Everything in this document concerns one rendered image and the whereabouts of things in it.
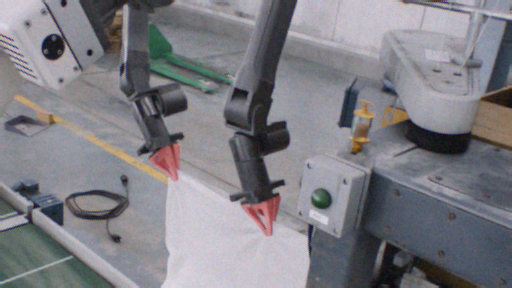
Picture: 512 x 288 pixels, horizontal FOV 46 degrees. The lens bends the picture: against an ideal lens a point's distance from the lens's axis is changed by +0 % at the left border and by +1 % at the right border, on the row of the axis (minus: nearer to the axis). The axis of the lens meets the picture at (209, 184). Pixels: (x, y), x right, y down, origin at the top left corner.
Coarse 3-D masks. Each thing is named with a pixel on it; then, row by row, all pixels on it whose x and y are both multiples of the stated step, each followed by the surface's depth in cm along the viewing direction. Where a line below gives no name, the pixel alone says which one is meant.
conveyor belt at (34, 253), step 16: (32, 224) 244; (0, 240) 231; (16, 240) 232; (32, 240) 233; (48, 240) 234; (0, 256) 222; (16, 256) 222; (32, 256) 223; (48, 256) 224; (64, 256) 225; (0, 272) 213; (16, 272) 213; (32, 272) 214; (48, 272) 215; (64, 272) 216; (80, 272) 217
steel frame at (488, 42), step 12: (492, 0) 509; (504, 0) 503; (492, 24) 514; (504, 24) 507; (468, 36) 530; (480, 36) 523; (492, 36) 516; (504, 36) 547; (480, 48) 526; (492, 48) 518; (504, 48) 549; (492, 60) 521; (504, 60) 552; (480, 72) 531; (492, 72) 562; (504, 72) 554; (480, 84) 533; (492, 84) 565; (504, 84) 557
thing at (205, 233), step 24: (168, 192) 139; (192, 192) 132; (216, 192) 129; (168, 216) 142; (192, 216) 134; (216, 216) 127; (240, 216) 122; (168, 240) 144; (192, 240) 136; (216, 240) 129; (240, 240) 124; (264, 240) 120; (288, 240) 115; (168, 264) 142; (192, 264) 138; (216, 264) 131; (240, 264) 126; (264, 264) 121; (288, 264) 117
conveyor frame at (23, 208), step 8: (0, 184) 265; (0, 192) 266; (8, 192) 259; (8, 200) 261; (16, 200) 256; (24, 200) 253; (16, 208) 258; (24, 208) 252; (24, 216) 251; (0, 224) 243; (8, 224) 243; (16, 224) 244; (24, 224) 256
